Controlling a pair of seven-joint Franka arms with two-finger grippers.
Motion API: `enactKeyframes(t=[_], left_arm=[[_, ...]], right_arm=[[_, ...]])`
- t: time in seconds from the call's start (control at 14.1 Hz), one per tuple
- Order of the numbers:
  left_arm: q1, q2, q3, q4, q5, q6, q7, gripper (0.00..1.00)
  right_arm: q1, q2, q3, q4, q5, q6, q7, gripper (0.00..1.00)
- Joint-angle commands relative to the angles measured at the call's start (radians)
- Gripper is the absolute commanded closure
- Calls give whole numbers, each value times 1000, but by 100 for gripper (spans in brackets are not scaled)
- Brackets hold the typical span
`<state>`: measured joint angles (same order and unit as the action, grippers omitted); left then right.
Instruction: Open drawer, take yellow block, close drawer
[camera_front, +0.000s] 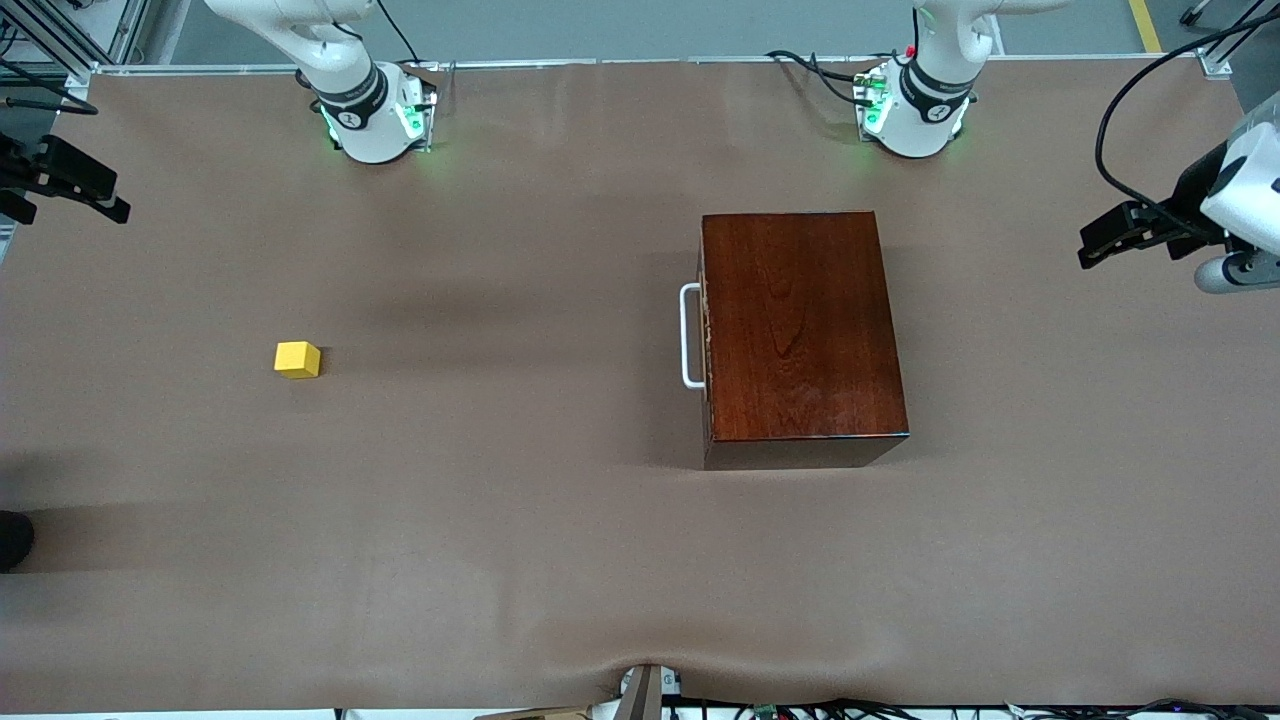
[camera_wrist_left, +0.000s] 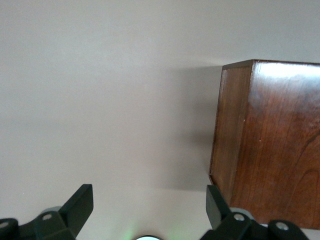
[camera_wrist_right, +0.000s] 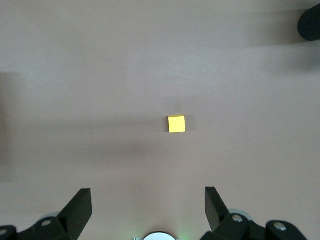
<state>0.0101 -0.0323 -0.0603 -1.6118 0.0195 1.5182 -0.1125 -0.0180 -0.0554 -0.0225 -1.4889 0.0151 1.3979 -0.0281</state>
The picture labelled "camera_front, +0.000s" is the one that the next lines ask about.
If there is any dark red wooden cabinet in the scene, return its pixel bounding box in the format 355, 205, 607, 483
700, 210, 911, 471

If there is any black left base cable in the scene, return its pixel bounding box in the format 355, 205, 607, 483
765, 48, 891, 106

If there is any aluminium frame post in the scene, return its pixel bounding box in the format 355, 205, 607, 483
0, 0, 151, 86
1200, 0, 1280, 79

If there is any black round object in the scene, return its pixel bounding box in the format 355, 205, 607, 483
0, 510, 36, 574

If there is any yellow wooden block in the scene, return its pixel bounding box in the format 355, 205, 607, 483
274, 341, 323, 380

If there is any black base cable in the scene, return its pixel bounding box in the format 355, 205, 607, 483
765, 48, 891, 106
375, 0, 426, 66

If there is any black right base cable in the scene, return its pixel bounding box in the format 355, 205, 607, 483
375, 0, 426, 66

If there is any aluminium table edge rail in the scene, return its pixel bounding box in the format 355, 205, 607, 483
80, 55, 1206, 76

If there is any brown table cover sheet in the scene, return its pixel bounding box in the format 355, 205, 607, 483
0, 55, 1280, 713

